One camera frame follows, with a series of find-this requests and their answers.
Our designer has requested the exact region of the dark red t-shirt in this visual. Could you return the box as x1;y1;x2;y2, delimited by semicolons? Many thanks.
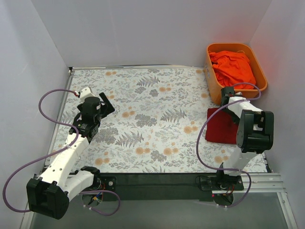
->
205;111;238;145

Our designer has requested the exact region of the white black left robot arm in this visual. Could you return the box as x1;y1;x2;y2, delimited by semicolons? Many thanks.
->
26;88;115;219

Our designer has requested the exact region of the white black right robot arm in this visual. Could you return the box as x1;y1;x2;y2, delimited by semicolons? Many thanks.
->
215;93;274;190

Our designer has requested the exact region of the orange plastic basket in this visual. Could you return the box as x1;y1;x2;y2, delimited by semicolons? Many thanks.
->
203;43;268;105

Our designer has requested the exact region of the bright orange t-shirt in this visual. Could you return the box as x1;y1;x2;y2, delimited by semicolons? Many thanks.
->
209;51;256;90

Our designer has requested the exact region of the floral patterned table mat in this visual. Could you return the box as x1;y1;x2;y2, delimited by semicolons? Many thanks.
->
46;67;267;174

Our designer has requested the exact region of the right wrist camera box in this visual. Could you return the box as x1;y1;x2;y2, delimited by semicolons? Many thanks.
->
221;86;243;97

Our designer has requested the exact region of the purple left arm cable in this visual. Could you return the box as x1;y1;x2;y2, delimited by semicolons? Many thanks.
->
2;88;121;217

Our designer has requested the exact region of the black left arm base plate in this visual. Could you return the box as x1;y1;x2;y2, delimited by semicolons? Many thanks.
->
100;176;117;191

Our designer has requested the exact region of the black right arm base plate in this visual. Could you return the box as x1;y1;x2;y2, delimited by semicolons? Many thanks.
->
195;173;244;191

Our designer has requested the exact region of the aluminium front frame rail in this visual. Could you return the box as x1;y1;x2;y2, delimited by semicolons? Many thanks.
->
30;173;286;195

